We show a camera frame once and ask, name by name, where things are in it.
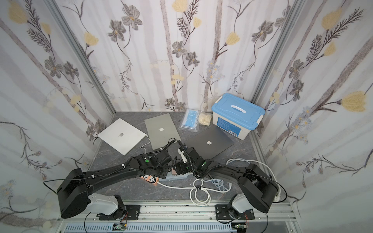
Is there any orange power strip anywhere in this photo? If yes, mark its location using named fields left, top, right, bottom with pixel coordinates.
left=141, top=175, right=159, bottom=185

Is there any blue-grey power strip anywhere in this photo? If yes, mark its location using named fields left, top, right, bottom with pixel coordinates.
left=165, top=174, right=188, bottom=181

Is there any white charger cable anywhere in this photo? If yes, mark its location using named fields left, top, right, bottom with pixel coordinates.
left=139, top=136, right=152, bottom=152

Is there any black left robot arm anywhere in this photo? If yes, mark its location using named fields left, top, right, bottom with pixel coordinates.
left=56, top=150, right=172, bottom=219

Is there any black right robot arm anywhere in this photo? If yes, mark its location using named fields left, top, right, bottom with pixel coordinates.
left=174, top=147, right=279, bottom=213

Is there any dark grey laptop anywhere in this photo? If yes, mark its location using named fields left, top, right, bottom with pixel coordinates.
left=185, top=126, right=234, bottom=159

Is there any silver laptop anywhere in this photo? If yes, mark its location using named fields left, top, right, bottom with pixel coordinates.
left=144, top=114, right=181, bottom=150

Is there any white laptop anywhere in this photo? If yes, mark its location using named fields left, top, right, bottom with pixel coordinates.
left=98, top=118, right=146, bottom=155

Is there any bag of blue masks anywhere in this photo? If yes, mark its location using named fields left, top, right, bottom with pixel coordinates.
left=179, top=109, right=201, bottom=132

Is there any bag of white cotton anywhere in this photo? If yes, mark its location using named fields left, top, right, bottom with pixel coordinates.
left=198, top=113, right=213, bottom=126

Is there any blue lid storage box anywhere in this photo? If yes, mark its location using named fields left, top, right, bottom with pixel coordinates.
left=212, top=93, right=265, bottom=140

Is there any light blue coiled cord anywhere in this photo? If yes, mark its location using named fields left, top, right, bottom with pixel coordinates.
left=203, top=178, right=233, bottom=193

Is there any white coiled power cord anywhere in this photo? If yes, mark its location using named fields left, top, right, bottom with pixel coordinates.
left=157, top=158, right=282, bottom=207

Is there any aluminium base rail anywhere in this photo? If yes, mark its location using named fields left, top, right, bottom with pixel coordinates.
left=52, top=201, right=301, bottom=233

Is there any white vented cable duct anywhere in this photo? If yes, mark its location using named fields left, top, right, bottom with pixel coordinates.
left=62, top=222, right=237, bottom=233

